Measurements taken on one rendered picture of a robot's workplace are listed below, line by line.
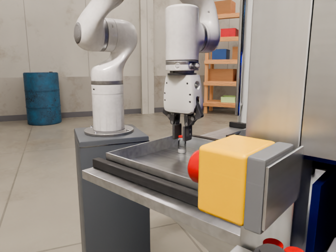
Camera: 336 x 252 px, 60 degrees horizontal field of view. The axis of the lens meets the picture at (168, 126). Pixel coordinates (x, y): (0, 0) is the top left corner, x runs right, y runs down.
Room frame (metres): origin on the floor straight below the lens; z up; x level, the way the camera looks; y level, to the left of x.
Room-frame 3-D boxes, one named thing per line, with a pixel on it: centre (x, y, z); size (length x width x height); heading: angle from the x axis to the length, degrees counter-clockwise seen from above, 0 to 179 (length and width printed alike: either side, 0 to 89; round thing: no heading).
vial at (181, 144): (0.76, -0.04, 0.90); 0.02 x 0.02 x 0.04
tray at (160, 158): (0.63, -0.07, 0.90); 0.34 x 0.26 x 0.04; 48
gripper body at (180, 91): (0.76, -0.04, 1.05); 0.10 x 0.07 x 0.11; 49
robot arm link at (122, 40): (1.14, 0.20, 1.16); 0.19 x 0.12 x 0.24; 127
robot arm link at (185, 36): (0.76, -0.04, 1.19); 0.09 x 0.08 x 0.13; 127
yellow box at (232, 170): (0.29, -0.08, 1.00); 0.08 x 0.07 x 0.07; 48
